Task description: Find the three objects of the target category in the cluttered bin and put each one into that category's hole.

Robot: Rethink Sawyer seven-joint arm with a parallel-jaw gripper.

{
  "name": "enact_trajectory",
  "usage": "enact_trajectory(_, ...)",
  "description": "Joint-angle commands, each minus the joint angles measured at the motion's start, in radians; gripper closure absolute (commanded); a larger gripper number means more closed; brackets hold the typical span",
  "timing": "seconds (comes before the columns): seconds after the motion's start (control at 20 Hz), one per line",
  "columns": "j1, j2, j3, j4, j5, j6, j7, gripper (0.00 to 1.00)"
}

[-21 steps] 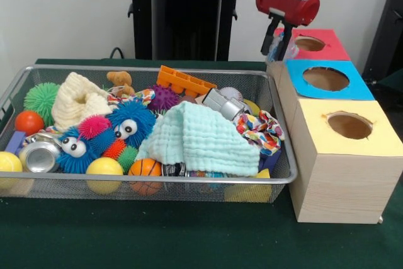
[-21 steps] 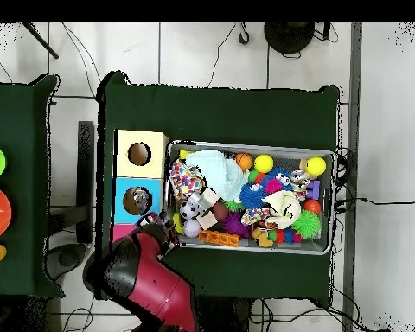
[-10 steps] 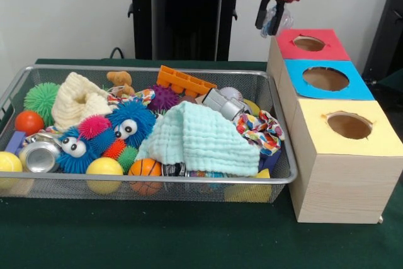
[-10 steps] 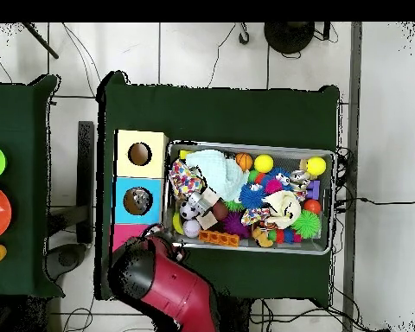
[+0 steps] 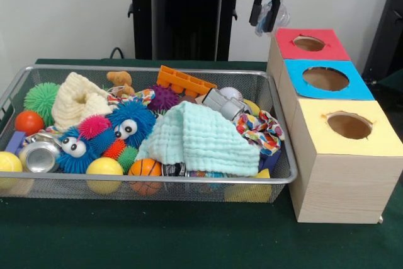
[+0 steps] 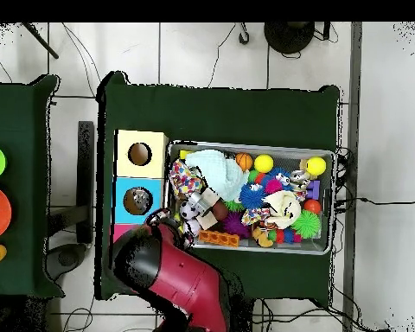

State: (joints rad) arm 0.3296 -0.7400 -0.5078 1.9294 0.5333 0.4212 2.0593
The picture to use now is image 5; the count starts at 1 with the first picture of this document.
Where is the clear crinkled plastic bag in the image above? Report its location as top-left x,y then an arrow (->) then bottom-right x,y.
254,0 -> 290,37

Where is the mint muslin cloth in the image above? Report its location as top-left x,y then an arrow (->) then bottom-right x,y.
135,101 -> 261,177

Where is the silver mesh bin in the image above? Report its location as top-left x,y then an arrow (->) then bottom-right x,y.
0,64 -> 298,203

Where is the wooden three-hole box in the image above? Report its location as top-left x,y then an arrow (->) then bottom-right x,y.
266,27 -> 403,224

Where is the orange plastic tray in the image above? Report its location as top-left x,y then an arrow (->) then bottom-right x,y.
156,65 -> 218,96

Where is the polka dot crumpled wrapper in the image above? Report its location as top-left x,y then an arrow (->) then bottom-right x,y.
236,110 -> 286,156

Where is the black chair back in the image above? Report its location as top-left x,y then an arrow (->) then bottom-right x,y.
361,0 -> 403,84

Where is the blue spiky toy with eyes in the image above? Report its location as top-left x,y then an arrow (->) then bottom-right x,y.
106,98 -> 157,149
56,127 -> 116,175

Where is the small basketball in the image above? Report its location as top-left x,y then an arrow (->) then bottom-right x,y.
128,158 -> 163,196

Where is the cream muslin cloth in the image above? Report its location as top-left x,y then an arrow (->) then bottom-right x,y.
52,72 -> 113,131

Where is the yellow ball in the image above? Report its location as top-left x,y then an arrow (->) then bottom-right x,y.
86,157 -> 124,195

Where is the dark green tablecloth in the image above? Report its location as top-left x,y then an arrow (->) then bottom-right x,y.
0,57 -> 403,269

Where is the large green spiky ball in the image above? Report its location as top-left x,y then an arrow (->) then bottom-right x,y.
24,83 -> 60,127

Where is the crushed silver drink can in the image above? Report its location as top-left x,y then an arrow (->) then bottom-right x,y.
18,133 -> 62,174

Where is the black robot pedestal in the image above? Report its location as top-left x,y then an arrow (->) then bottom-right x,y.
121,0 -> 254,61

